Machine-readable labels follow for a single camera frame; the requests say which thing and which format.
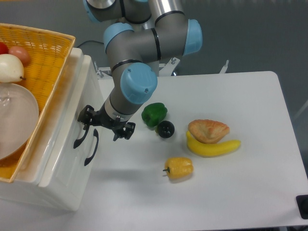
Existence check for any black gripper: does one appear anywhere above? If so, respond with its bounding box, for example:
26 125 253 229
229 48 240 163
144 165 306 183
77 105 136 141

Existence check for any white drawer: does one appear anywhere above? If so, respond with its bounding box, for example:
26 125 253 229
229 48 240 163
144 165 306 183
38 125 103 211
14 54 107 187

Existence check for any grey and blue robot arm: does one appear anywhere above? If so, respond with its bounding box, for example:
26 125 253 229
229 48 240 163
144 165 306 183
78 0 203 139

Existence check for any white drawer cabinet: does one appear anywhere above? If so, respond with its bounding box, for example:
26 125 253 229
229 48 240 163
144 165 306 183
0 48 104 211

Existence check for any green bell pepper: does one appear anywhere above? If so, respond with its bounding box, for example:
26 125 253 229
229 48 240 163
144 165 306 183
141 103 167 128

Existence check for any black round ball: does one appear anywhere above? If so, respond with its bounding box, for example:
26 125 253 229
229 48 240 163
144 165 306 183
155 120 175 139

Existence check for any yellow bell pepper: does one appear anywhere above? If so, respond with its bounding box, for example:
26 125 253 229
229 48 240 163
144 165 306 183
163 157 194 180

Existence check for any yellow woven basket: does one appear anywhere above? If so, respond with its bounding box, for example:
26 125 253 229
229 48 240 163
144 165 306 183
0 23 76 183

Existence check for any yellow banana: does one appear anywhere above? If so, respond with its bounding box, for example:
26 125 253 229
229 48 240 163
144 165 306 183
186 131 241 157

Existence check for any brown bread slice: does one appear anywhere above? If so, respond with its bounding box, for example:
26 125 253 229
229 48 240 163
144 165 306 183
188 119 230 144

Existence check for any white pear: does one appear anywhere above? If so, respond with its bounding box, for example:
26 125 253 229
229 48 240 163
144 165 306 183
0 54 26 83

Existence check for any red tomato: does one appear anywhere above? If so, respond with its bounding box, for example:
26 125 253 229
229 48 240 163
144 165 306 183
0 42 9 54

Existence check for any black corner device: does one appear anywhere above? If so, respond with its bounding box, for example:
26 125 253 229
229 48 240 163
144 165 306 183
296 195 308 219

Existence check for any black cable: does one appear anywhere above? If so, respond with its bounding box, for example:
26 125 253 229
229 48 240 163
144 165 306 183
76 40 104 49

